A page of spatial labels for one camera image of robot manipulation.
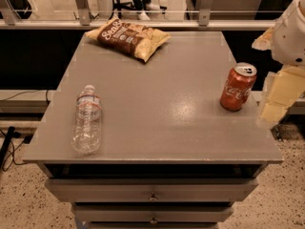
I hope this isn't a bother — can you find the metal drawer knob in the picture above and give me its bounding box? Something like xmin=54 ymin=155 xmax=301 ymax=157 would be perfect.
xmin=149 ymin=192 xmax=158 ymax=202
xmin=150 ymin=217 xmax=158 ymax=225

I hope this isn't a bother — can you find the clear plastic water bottle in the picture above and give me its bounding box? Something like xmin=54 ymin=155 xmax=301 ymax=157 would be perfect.
xmin=71 ymin=85 xmax=102 ymax=155

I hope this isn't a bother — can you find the grey drawer cabinet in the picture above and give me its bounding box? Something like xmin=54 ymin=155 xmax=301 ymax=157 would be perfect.
xmin=24 ymin=31 xmax=282 ymax=229

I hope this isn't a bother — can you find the metal glass railing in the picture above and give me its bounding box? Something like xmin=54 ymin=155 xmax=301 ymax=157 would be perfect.
xmin=0 ymin=0 xmax=280 ymax=31

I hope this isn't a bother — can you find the red coke can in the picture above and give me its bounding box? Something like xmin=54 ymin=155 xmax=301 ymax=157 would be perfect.
xmin=220 ymin=62 xmax=257 ymax=112

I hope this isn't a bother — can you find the black floor cable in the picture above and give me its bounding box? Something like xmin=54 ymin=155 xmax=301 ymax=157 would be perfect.
xmin=0 ymin=126 xmax=34 ymax=173

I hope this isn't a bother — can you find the grey drawer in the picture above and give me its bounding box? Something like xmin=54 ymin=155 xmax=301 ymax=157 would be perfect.
xmin=45 ymin=178 xmax=258 ymax=202
xmin=72 ymin=204 xmax=234 ymax=223

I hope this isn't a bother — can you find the upper metal drawer knob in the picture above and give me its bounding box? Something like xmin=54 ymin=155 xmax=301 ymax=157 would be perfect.
xmin=149 ymin=192 xmax=158 ymax=202

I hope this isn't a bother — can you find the lower metal drawer knob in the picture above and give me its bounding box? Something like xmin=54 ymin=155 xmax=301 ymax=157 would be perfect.
xmin=150 ymin=217 xmax=158 ymax=225

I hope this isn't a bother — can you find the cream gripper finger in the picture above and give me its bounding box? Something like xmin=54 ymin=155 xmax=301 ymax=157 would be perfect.
xmin=252 ymin=27 xmax=274 ymax=51
xmin=259 ymin=65 xmax=305 ymax=124

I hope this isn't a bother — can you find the upper grey drawer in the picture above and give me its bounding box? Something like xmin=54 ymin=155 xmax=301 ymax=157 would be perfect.
xmin=45 ymin=178 xmax=258 ymax=202

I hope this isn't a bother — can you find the brown chip bag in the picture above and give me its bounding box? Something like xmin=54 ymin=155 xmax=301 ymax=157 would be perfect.
xmin=85 ymin=18 xmax=170 ymax=62

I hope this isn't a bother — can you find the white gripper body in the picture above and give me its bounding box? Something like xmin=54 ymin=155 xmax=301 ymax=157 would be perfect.
xmin=272 ymin=0 xmax=305 ymax=66

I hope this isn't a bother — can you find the lower grey drawer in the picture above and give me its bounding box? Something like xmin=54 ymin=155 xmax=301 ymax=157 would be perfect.
xmin=72 ymin=204 xmax=234 ymax=223

